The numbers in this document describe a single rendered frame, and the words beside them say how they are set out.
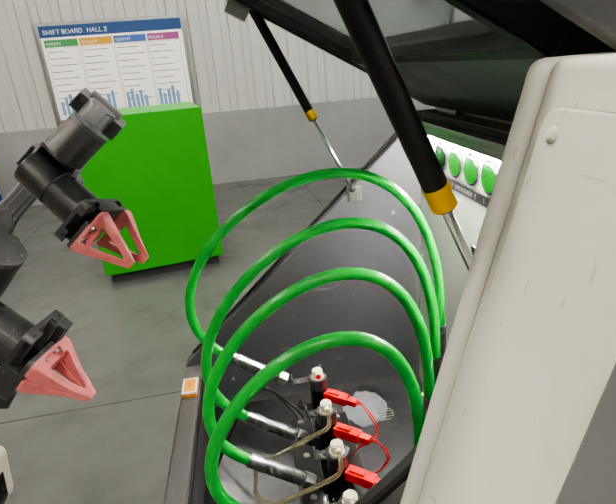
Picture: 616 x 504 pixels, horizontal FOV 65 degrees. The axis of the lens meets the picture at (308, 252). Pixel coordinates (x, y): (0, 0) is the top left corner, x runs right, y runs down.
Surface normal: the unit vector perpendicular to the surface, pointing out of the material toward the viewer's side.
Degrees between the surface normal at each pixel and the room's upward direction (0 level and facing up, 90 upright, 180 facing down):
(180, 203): 90
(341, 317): 90
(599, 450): 76
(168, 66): 90
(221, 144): 90
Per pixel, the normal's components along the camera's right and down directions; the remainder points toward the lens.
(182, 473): -0.07, -0.93
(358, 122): 0.18, 0.34
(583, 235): -0.98, -0.11
